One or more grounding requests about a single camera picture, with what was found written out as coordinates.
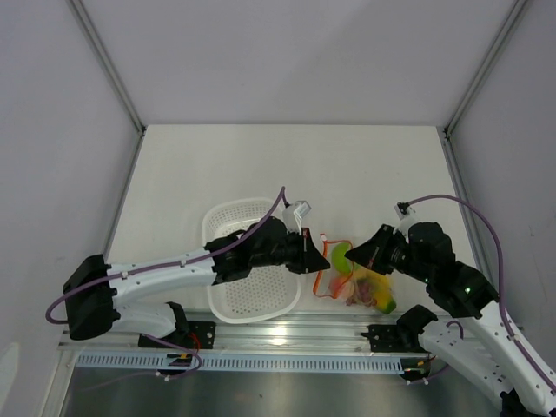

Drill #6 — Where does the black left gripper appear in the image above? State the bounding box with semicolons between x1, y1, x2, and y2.
250;227;329;275

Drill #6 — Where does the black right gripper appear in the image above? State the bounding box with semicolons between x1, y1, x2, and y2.
344;224;432;283

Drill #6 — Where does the green apple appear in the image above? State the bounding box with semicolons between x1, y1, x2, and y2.
331;242;353;275

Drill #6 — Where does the clear orange zip bag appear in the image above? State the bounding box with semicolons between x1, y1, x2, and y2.
312;234;393;311

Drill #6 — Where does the yellow green mango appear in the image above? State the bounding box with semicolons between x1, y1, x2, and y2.
371;278;397;314

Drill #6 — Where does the red grape bunch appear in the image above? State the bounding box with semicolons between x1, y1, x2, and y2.
346;280;377;307

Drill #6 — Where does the pink peach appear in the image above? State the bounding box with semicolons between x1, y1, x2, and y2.
328;276;354;300

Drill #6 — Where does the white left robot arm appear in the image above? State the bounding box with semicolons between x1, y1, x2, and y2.
63;216;330;348

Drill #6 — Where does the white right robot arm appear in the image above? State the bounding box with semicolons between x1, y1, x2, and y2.
345;222;555;416

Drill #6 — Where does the white perforated plastic basket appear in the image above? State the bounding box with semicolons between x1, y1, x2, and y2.
202;198;301;324

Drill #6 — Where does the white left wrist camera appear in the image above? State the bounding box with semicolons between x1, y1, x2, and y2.
281;200;311;234

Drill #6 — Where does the aluminium front rail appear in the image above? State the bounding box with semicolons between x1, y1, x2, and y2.
58;310;532;360

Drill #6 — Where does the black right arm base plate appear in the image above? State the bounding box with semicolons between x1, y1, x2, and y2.
360;324;426;354

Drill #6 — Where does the right aluminium frame post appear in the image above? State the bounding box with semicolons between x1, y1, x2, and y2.
442;0;533;136

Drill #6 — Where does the aluminium frame post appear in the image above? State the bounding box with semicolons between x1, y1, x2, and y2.
442;0;533;136
64;0;147;136

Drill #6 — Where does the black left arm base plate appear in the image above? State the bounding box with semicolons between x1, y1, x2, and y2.
162;321;216;350

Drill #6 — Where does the white slotted cable duct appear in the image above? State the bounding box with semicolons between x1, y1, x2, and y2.
76;351;404;374

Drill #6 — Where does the left aluminium frame post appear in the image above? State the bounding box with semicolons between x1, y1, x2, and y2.
64;0;147;136

